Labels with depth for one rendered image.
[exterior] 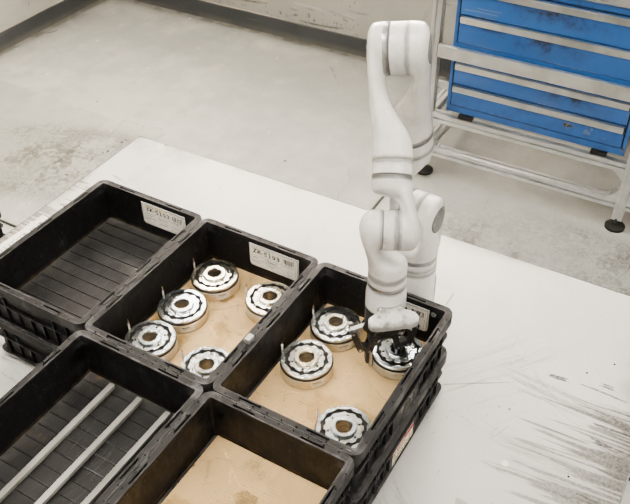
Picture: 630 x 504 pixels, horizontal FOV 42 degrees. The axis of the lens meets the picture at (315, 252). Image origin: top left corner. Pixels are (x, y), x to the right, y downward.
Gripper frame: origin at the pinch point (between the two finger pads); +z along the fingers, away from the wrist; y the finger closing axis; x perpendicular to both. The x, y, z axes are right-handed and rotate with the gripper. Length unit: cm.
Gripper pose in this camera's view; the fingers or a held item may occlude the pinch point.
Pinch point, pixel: (382, 355)
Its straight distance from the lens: 161.5
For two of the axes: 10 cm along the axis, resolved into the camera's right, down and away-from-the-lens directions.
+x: 1.6, 6.3, -7.6
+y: -9.9, 1.1, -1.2
